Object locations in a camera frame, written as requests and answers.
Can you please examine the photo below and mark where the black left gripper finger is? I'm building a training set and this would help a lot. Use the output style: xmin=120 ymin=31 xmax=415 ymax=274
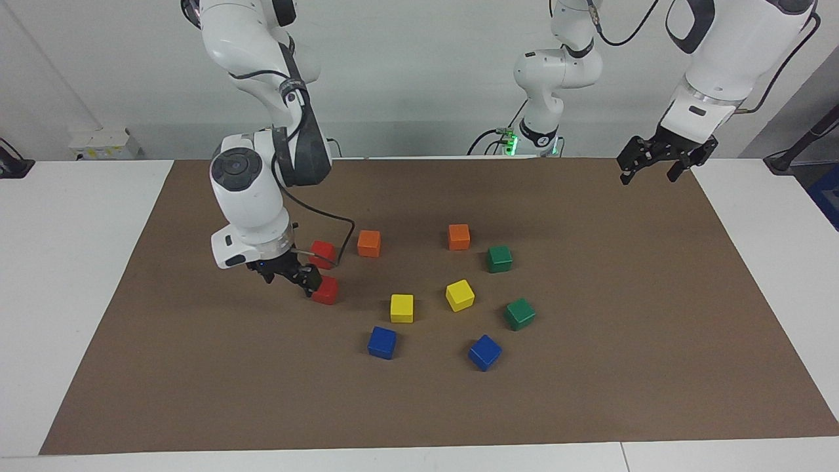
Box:
xmin=616 ymin=136 xmax=656 ymax=186
xmin=667 ymin=136 xmax=719 ymax=183

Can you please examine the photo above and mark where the red wooden block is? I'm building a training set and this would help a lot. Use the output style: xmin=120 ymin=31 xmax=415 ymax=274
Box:
xmin=308 ymin=240 xmax=338 ymax=271
xmin=311 ymin=275 xmax=340 ymax=306

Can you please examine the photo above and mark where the black stand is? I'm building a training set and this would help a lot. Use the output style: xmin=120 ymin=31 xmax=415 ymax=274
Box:
xmin=764 ymin=102 xmax=839 ymax=174

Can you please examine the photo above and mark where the blue wooden block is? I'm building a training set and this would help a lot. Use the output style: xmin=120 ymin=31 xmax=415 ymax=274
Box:
xmin=367 ymin=326 xmax=398 ymax=361
xmin=468 ymin=334 xmax=503 ymax=372

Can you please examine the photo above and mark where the blue crate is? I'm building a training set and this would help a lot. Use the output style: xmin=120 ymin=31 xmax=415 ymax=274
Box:
xmin=808 ymin=164 xmax=839 ymax=231

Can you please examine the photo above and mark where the brown table mat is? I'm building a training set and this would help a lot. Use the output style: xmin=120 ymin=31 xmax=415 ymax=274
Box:
xmin=39 ymin=157 xmax=839 ymax=456

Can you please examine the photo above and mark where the black clamp base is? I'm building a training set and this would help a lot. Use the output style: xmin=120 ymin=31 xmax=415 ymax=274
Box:
xmin=0 ymin=138 xmax=35 ymax=179

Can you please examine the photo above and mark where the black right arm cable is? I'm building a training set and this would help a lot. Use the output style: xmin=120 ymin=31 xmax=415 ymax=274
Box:
xmin=226 ymin=39 xmax=358 ymax=269

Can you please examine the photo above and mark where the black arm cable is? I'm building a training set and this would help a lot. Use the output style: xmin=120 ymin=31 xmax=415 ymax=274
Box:
xmin=226 ymin=39 xmax=358 ymax=269
xmin=587 ymin=0 xmax=821 ymax=115

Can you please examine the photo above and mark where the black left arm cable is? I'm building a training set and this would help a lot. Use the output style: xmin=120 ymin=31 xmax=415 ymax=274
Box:
xmin=587 ymin=0 xmax=821 ymax=115

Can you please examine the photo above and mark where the black left base cable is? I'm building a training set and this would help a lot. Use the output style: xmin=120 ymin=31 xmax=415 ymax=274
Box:
xmin=467 ymin=98 xmax=528 ymax=157

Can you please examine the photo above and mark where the white wall power box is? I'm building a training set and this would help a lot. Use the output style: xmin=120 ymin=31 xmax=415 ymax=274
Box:
xmin=69 ymin=128 xmax=142 ymax=161

